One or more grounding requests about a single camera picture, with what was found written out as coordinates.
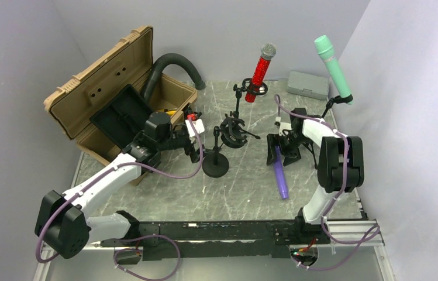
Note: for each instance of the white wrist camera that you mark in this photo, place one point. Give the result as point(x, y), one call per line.
point(284, 128)
point(195, 124)

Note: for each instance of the mint green microphone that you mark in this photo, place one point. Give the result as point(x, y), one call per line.
point(326, 52)

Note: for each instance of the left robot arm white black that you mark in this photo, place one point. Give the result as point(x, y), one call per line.
point(64, 225)

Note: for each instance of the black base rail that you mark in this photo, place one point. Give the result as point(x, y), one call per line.
point(220, 239)

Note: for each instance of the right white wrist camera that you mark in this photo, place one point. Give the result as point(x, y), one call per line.
point(284, 128)

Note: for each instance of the black tripod stand right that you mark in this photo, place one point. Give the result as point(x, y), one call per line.
point(327, 112)

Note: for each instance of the yellow tool in case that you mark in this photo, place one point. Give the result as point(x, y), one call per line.
point(170, 112)

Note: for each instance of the black tripod stand shock mount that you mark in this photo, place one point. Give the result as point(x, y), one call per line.
point(242, 87)

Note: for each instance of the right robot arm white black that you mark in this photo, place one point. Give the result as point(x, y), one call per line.
point(339, 165)

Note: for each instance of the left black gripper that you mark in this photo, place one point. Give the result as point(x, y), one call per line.
point(190, 150)

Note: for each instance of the purple loop cable base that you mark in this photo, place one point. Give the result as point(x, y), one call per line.
point(120, 262)

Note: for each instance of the black round base mic stand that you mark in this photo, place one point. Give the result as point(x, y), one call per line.
point(230, 133)

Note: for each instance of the grey plastic case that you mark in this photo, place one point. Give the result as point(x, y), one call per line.
point(308, 85)

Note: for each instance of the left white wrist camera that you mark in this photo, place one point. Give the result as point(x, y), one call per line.
point(195, 124)

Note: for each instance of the tan plastic tool case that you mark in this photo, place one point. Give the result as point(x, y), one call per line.
point(170, 82)

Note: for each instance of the purple microphone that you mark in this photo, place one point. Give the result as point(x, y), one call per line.
point(279, 175)

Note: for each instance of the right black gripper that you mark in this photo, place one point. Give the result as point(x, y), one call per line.
point(272, 140)

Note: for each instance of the red glitter microphone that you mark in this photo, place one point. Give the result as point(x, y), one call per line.
point(268, 51)

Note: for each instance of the black tray in case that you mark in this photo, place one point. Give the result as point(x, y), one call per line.
point(123, 117)

